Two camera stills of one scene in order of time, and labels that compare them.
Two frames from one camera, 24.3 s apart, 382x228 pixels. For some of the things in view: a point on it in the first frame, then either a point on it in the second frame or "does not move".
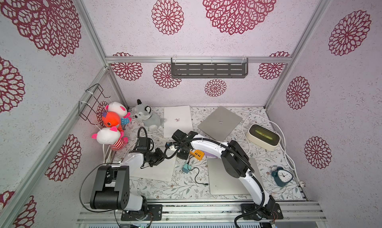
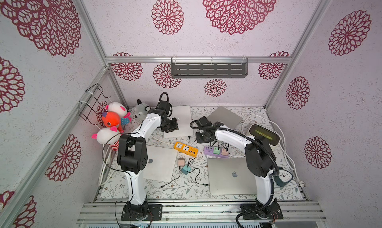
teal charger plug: x=186 y=168 does not move
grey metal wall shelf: x=209 y=67 does not move
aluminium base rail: x=295 y=211 does not move
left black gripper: x=160 y=159 to x=175 y=127
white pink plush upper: x=117 y=107 does not move
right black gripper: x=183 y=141 to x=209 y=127
